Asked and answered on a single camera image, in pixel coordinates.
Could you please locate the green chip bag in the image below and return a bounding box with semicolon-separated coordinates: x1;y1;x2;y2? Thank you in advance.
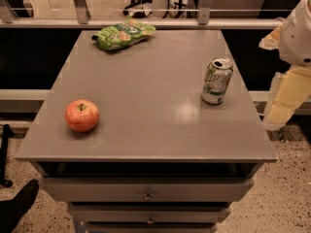
91;17;156;50

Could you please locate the black office chair base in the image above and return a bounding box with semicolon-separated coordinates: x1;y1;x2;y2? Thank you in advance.
123;0;153;18

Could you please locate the top grey drawer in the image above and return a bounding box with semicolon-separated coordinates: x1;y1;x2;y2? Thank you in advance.
40;178;254;202

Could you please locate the grey drawer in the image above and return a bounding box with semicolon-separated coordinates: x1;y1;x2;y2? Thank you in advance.
69;204;231;223
40;178;254;202

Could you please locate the grey drawer cabinet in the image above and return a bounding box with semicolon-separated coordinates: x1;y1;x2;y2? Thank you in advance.
17;30;276;233

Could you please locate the middle grey drawer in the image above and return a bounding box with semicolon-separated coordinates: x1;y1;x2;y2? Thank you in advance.
69;204;231;223

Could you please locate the metal railing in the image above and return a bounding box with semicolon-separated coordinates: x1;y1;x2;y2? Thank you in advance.
0;0;285;30

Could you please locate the black stand pole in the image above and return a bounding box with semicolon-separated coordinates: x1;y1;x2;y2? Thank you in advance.
0;124;14;187

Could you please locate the red apple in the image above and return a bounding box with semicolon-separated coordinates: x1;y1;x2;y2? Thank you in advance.
65;100;99;132

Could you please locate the green white 7up can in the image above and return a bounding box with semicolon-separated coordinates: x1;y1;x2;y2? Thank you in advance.
201;56;233;105

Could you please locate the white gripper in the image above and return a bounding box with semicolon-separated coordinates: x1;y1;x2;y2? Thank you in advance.
259;0;311;126

